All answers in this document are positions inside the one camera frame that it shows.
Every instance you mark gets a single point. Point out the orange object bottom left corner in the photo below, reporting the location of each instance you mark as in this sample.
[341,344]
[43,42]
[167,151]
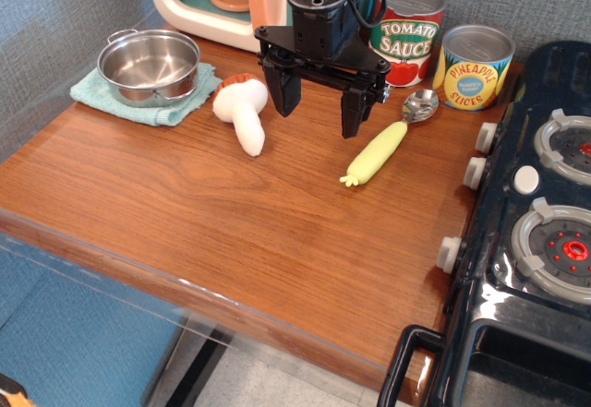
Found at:
[13,394]

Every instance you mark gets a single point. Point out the black toy stove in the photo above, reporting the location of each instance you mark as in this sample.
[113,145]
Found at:
[517,329]

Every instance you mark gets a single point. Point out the white plush mushroom brown cap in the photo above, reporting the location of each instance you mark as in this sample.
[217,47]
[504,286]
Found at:
[238,101]

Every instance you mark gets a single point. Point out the teal folded cloth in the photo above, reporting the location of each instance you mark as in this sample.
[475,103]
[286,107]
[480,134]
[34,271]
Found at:
[93,91]

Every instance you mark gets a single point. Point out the toy microwave teal and cream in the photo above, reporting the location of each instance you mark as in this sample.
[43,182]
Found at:
[230,22]

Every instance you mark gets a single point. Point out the stainless steel pot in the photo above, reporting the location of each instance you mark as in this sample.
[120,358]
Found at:
[150,68]

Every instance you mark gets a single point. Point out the spoon with yellow-green handle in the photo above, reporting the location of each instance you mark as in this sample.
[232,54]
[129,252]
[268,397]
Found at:
[418,107]

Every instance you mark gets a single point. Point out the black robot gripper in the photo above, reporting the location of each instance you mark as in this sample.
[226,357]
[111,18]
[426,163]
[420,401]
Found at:
[323,44]

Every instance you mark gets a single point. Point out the tomato sauce can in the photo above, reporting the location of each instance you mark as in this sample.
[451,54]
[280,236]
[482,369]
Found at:
[406,37]

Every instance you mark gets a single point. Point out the pineapple slices can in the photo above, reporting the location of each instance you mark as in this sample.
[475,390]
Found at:
[473,64]

